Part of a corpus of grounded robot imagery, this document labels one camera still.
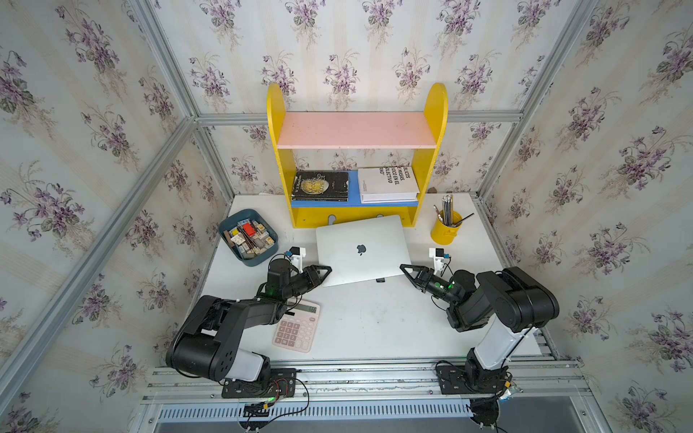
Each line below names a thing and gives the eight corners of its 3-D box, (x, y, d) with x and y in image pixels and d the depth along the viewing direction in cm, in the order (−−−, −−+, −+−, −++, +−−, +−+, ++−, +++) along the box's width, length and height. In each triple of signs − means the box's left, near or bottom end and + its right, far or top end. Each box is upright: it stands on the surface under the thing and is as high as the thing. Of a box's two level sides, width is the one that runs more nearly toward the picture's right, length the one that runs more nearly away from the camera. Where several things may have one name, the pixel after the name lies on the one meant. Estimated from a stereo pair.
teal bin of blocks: (248, 272, 97) (245, 266, 93) (218, 230, 109) (214, 224, 106) (286, 247, 104) (284, 241, 100) (253, 211, 116) (251, 205, 113)
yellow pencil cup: (434, 245, 105) (442, 228, 96) (430, 228, 110) (437, 211, 102) (456, 245, 105) (466, 228, 96) (451, 229, 110) (460, 211, 102)
